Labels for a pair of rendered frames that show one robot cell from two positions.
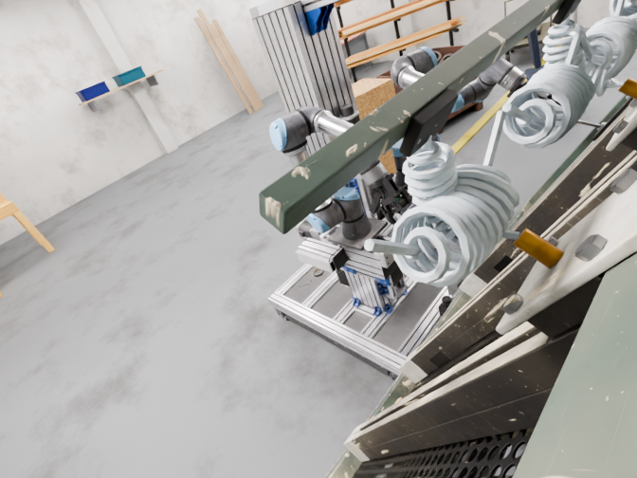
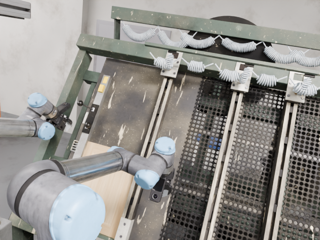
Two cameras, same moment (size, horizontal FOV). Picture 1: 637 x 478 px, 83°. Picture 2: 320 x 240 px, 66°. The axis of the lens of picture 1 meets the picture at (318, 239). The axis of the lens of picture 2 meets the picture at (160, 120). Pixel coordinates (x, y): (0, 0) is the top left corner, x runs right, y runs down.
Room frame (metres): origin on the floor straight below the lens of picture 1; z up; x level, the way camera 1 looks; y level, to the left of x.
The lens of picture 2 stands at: (1.67, 0.38, 1.98)
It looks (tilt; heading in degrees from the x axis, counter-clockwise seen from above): 18 degrees down; 227
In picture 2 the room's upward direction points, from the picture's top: 9 degrees clockwise
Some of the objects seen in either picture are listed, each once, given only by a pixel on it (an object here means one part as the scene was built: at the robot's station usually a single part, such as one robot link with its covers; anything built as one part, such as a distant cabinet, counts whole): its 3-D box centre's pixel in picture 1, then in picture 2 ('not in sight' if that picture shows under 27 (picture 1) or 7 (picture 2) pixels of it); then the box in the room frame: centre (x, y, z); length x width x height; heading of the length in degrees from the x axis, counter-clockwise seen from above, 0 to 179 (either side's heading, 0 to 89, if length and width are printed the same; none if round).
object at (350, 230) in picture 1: (354, 222); not in sight; (1.50, -0.20, 1.09); 0.15 x 0.15 x 0.10
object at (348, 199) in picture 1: (347, 203); not in sight; (1.50, -0.19, 1.20); 0.13 x 0.12 x 0.14; 111
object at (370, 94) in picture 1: (372, 154); not in sight; (3.28, -0.79, 0.63); 0.50 x 0.42 x 1.25; 108
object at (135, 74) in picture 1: (129, 76); not in sight; (9.27, 2.55, 1.84); 0.56 x 0.42 x 0.22; 125
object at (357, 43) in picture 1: (339, 61); not in sight; (10.05, -2.21, 0.43); 1.60 x 0.82 x 0.86; 125
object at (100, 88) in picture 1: (93, 91); not in sight; (8.79, 3.24, 1.83); 0.54 x 0.40 x 0.21; 125
